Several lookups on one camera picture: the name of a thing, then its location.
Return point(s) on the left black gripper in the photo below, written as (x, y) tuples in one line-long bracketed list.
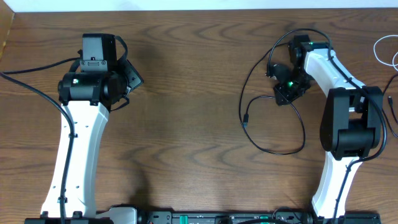
[(134, 78)]

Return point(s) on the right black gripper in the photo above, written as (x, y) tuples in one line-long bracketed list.
[(287, 97)]

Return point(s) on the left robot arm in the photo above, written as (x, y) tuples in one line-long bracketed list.
[(95, 81)]

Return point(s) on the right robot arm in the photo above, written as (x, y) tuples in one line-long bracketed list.
[(350, 127)]

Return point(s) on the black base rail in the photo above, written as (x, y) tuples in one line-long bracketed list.
[(236, 217)]

